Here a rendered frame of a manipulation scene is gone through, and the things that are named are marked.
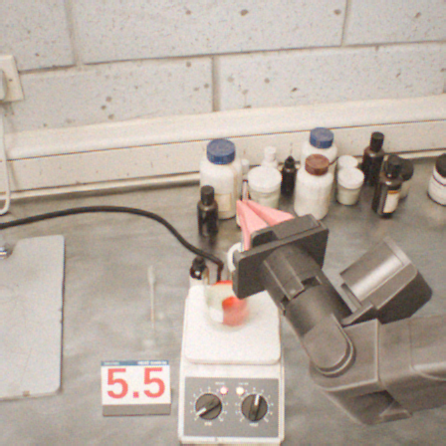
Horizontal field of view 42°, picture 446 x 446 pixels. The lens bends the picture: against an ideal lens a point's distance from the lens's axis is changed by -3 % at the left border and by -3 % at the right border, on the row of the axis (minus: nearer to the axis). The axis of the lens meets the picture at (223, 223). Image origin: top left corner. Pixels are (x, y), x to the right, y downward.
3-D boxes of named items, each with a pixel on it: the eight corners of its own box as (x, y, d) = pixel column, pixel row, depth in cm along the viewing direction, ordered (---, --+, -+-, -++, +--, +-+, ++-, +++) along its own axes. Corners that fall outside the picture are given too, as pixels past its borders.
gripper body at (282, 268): (229, 246, 58) (264, 302, 53) (321, 215, 61) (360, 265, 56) (229, 288, 62) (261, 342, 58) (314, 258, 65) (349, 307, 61)
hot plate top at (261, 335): (281, 364, 73) (281, 360, 72) (183, 362, 73) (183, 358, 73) (277, 290, 82) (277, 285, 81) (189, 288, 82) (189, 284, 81)
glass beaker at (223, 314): (257, 331, 76) (260, 289, 70) (208, 341, 75) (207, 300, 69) (242, 290, 81) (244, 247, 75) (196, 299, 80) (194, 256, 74)
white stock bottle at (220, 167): (220, 186, 109) (220, 128, 100) (250, 205, 105) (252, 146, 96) (192, 206, 105) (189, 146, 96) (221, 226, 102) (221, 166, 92)
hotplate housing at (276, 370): (283, 450, 73) (288, 421, 67) (178, 448, 73) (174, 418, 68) (277, 310, 89) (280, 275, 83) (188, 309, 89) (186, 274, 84)
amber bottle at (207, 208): (218, 236, 100) (217, 196, 94) (196, 236, 100) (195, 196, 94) (218, 221, 102) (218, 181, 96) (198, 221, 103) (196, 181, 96)
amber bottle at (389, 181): (366, 210, 105) (377, 161, 97) (376, 196, 107) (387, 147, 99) (389, 219, 103) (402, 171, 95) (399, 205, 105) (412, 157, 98)
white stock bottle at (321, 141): (302, 197, 107) (308, 146, 99) (294, 174, 111) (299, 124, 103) (335, 194, 107) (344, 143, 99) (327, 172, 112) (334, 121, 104)
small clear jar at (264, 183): (239, 205, 105) (240, 176, 101) (261, 189, 108) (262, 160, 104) (265, 221, 103) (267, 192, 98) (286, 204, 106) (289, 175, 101)
